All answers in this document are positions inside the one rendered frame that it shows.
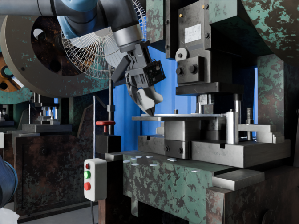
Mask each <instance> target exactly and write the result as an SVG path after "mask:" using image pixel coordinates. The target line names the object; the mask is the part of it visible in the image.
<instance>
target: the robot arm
mask: <svg viewBox="0 0 299 224"><path fill-rule="evenodd" d="M0 15H14V16H57V18H58V21H59V23H60V26H61V29H62V31H63V34H64V36H65V37H66V38H67V39H73V38H77V37H82V36H83V35H87V34H90V33H92V32H96V31H99V30H102V29H104V28H107V27H111V29H112V32H113V36H114V39H115V41H116V44H117V46H118V47H120V49H119V50H120V52H121V53H124V52H127V55H125V56H123V58H122V60H121V61H120V63H119V65H118V66H117V68H116V69H115V71H114V73H113V74H112V76H111V79H112V81H113V82H114V83H117V82H119V81H122V80H124V79H125V78H126V82H127V83H126V86H127V89H128V93H129V95H130V97H131V98H132V100H133V101H134V102H135V103H136V105H138V106H139V107H140V109H141V110H143V111H144V112H145V113H146V114H147V115H149V116H154V113H155V105H156V104H158V103H160V102H162V101H163V97H162V95H161V94H159V93H157V92H156V91H155V88H154V84H156V83H158V82H160V81H162V80H164V79H165V78H166V77H165V74H164V71H163V68H162V64H161V61H160V60H158V61H156V60H155V59H154V60H155V61H153V60H152V59H151V57H150V54H149V50H148V48H147V46H150V45H151V44H150V41H149V40H148V41H144V40H142V39H144V36H143V33H142V30H141V26H140V24H139V20H138V17H137V14H136V11H135V8H134V5H133V1H132V0H0ZM141 87H142V88H143V89H139V88H141ZM17 184H18V178H17V173H16V171H15V169H14V168H13V166H12V165H11V164H9V163H8V162H6V161H4V160H3V159H2V157H1V155H0V209H1V208H3V207H4V206H5V205H6V204H7V203H8V202H9V201H10V200H11V198H12V196H13V194H14V193H15V191H16V188H17Z"/></svg>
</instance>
